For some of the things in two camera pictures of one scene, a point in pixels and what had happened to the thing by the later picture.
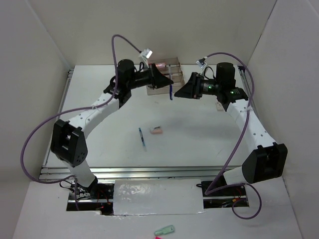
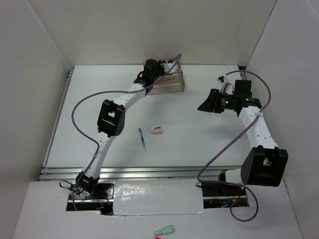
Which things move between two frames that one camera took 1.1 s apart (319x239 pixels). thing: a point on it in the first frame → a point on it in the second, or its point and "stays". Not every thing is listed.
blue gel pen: (142, 137) stays
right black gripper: (192, 88) → (210, 104)
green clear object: (168, 229) stays
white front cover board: (160, 196) stays
